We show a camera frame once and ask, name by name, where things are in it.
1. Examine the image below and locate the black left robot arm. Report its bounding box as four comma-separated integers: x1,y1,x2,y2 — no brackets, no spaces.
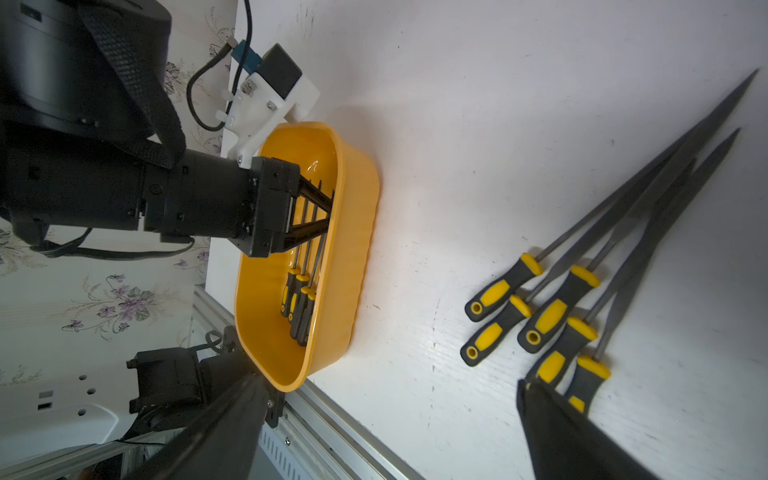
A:
1,1,333,260

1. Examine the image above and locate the aluminium front rail frame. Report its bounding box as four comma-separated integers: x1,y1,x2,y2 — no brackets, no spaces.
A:
1,287,417,479

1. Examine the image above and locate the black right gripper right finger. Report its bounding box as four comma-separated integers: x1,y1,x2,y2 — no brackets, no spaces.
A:
516,379,655,479

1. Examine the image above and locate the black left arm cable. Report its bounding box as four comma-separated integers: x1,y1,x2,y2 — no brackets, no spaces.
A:
185,0,254,133

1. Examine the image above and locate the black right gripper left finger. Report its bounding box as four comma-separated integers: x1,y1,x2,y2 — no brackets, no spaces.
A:
128,375,269,479

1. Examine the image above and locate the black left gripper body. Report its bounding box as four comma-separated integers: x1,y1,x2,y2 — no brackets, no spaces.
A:
232,156,300,258

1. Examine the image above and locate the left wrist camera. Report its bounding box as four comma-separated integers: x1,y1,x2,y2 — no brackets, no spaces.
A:
216,41,320,169

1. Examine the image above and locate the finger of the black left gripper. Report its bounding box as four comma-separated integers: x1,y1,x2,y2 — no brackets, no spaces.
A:
298,176,333,213
281,217,330,251

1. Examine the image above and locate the yellow plastic storage tray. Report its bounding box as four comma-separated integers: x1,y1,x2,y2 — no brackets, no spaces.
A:
234,122,381,393

